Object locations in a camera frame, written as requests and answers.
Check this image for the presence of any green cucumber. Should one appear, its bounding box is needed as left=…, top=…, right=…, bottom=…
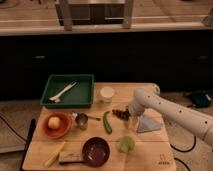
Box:
left=103, top=111, right=112, bottom=134

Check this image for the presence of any dark purple bowl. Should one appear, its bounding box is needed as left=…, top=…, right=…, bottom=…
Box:
left=82, top=137, right=110, bottom=167

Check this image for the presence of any green plastic tray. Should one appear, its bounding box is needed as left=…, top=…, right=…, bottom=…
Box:
left=40, top=74, right=94, bottom=109

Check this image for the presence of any metal measuring cup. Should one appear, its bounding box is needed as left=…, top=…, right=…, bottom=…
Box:
left=72, top=113, right=100, bottom=130

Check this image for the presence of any blue folded cloth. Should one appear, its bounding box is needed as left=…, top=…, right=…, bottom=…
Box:
left=137, top=114, right=162, bottom=133

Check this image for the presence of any brown scrub brush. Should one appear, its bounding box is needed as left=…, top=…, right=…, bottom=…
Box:
left=59, top=151, right=83, bottom=164

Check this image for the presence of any yellow lemon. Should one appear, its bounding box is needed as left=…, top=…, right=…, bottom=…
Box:
left=48, top=117, right=61, bottom=129

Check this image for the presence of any white shelf frame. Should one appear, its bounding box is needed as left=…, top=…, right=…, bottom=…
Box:
left=55, top=0, right=134, bottom=31

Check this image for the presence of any green plastic cup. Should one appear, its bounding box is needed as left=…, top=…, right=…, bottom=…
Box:
left=117, top=136, right=135, bottom=154

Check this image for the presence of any white plastic cup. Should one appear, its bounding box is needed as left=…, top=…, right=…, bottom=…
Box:
left=100, top=87, right=115, bottom=103

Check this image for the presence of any black bag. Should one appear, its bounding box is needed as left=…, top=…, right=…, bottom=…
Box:
left=185, top=91, right=212, bottom=108

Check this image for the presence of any black cable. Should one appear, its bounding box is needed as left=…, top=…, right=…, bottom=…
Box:
left=169, top=134, right=198, bottom=171

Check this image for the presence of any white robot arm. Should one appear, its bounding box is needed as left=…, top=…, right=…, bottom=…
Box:
left=128, top=84, right=213, bottom=146

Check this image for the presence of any orange bowl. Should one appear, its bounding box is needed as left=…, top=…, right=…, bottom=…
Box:
left=42, top=112, right=72, bottom=139

